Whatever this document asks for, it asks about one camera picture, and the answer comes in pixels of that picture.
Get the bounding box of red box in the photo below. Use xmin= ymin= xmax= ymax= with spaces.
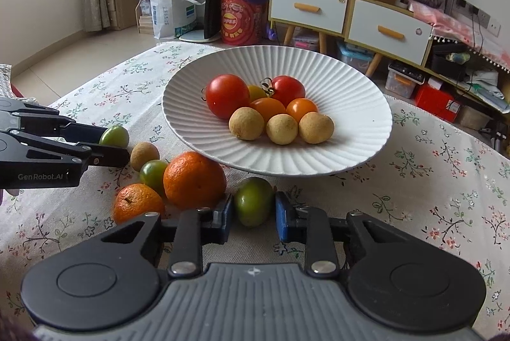
xmin=414 ymin=83 xmax=461 ymax=122

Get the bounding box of white flat disc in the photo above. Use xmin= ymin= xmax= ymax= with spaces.
xmin=178 ymin=28 xmax=216 ymax=44

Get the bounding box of orange cherry tomato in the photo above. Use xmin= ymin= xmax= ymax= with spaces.
xmin=286 ymin=98 xmax=318 ymax=123
xmin=250 ymin=97 xmax=288 ymax=123

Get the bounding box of yellow cherry tomato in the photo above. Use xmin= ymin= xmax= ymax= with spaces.
xmin=247 ymin=85 xmax=268 ymax=103

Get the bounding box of pink cloth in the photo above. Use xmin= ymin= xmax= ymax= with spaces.
xmin=410 ymin=0 xmax=510 ymax=71

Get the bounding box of black speaker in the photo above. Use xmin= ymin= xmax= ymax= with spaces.
xmin=203 ymin=0 xmax=224 ymax=40

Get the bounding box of white ribbed plate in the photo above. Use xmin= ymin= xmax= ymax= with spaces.
xmin=161 ymin=45 xmax=394 ymax=178

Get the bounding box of red tomato with stem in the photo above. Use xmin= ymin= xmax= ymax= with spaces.
xmin=269 ymin=75 xmax=306 ymax=107

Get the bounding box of grey quilted cushion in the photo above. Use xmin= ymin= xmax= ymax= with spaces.
xmin=0 ymin=63 xmax=14 ymax=98

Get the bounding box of black lidded storage box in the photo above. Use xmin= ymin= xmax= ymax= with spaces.
xmin=386 ymin=60 xmax=425 ymax=98

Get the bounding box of white drawer with orange handle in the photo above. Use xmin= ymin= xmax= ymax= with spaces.
xmin=272 ymin=0 xmax=348 ymax=34

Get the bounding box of wall power outlet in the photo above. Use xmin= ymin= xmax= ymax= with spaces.
xmin=456 ymin=0 xmax=500 ymax=35

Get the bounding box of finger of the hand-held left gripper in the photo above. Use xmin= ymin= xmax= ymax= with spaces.
xmin=12 ymin=131 xmax=131 ymax=168
xmin=20 ymin=104 xmax=106 ymax=144

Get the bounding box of white drawer with round hole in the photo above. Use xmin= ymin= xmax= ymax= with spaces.
xmin=347 ymin=0 xmax=433 ymax=67

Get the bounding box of white paper bag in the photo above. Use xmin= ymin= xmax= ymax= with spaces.
xmin=149 ymin=0 xmax=198 ymax=40

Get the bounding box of large orange mandarin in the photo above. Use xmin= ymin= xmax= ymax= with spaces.
xmin=163 ymin=151 xmax=227 ymax=211

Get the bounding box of red bucket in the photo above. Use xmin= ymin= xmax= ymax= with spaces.
xmin=219 ymin=0 xmax=264 ymax=45

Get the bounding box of small orange mandarin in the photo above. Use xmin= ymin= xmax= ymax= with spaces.
xmin=113 ymin=184 xmax=166 ymax=225

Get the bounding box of green tomato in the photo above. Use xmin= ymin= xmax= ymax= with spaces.
xmin=233 ymin=177 xmax=275 ymax=228
xmin=139 ymin=160 xmax=170 ymax=196
xmin=99 ymin=125 xmax=130 ymax=149

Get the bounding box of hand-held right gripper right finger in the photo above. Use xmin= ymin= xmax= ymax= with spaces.
xmin=275 ymin=192 xmax=401 ymax=278

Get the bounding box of blue lidded storage box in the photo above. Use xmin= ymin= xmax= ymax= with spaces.
xmin=337 ymin=40 xmax=375 ymax=75

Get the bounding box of tan longan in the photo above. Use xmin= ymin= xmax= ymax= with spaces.
xmin=298 ymin=112 xmax=335 ymax=145
xmin=229 ymin=107 xmax=265 ymax=141
xmin=266 ymin=114 xmax=299 ymax=146
xmin=130 ymin=142 xmax=160 ymax=172

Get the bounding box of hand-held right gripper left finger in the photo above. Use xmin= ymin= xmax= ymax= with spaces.
xmin=101 ymin=193 xmax=235 ymax=278

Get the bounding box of black bag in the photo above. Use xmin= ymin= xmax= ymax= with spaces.
xmin=430 ymin=42 xmax=479 ymax=81

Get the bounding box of large red tomato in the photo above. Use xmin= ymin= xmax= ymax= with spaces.
xmin=205 ymin=74 xmax=251 ymax=120

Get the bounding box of clear storage box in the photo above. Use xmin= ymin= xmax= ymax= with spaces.
xmin=293 ymin=28 xmax=321 ymax=53

